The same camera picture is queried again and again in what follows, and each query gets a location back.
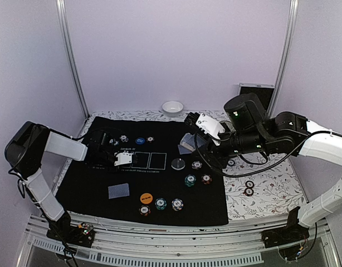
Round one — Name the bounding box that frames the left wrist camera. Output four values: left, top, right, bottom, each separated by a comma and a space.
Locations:
114, 151, 134, 166

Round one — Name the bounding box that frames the orange big blind button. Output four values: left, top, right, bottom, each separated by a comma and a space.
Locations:
140, 192, 153, 205

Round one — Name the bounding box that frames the green chip stack front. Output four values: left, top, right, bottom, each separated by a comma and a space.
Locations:
155, 198, 167, 210

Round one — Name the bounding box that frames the black poker mat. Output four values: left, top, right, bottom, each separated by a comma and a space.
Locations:
56, 117, 228, 227

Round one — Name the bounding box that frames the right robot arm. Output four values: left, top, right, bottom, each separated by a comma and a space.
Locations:
194, 93, 342, 243

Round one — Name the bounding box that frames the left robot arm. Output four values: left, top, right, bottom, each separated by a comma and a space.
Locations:
4, 121, 120, 241

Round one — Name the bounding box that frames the blue small blind button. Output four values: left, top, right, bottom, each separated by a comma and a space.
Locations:
135, 137, 145, 145

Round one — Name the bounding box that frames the red black stack front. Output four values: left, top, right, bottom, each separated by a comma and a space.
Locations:
139, 205, 151, 216

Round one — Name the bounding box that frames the dealt cards front player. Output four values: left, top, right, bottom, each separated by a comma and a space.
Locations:
108, 183, 130, 199

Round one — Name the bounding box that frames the blue playing card deck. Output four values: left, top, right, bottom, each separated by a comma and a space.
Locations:
178, 133, 196, 155

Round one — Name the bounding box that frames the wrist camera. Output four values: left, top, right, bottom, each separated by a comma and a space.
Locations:
114, 151, 134, 166
184, 112, 226, 146

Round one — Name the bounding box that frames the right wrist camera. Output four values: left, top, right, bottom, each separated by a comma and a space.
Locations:
184, 112, 226, 146

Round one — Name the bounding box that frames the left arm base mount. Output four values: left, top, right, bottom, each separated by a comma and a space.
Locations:
46, 213, 95, 248

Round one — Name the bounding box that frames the blue fifty chips row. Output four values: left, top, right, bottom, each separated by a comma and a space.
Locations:
109, 139, 119, 146

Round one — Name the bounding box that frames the white ceramic bowl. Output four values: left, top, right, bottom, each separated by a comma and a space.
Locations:
162, 101, 184, 116

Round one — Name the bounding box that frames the red black chip stack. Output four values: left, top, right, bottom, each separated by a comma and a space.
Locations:
243, 180, 255, 196

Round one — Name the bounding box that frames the floral tablecloth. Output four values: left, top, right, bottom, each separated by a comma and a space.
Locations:
56, 111, 306, 223

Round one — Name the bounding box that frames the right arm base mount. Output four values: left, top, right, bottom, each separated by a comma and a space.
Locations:
261, 207, 310, 248

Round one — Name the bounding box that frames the clear acrylic dealer button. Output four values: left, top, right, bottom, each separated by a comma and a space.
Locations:
171, 158, 185, 171

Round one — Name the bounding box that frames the blue peach stack front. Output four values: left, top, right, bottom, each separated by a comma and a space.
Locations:
172, 199, 184, 211

